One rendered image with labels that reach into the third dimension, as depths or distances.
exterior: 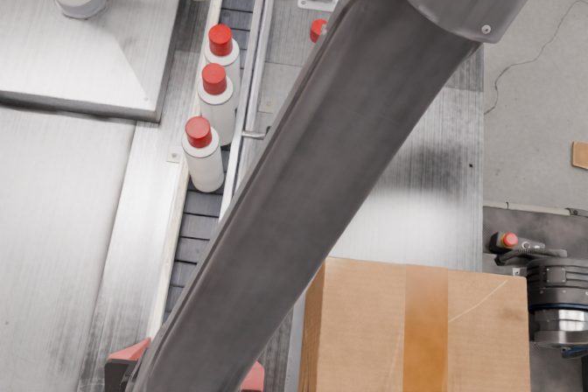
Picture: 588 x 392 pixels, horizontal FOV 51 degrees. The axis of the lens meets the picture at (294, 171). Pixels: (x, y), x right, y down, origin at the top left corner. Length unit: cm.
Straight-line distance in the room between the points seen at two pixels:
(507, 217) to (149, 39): 110
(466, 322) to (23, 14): 88
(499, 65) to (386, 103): 200
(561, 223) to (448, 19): 163
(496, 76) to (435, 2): 202
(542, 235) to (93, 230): 121
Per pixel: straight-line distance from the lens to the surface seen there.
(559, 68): 235
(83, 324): 103
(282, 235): 30
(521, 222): 179
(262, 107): 109
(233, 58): 90
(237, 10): 114
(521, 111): 221
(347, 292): 72
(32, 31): 117
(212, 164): 87
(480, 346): 75
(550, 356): 176
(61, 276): 105
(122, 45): 112
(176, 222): 94
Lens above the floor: 182
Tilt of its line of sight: 70 degrees down
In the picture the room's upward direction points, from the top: 11 degrees clockwise
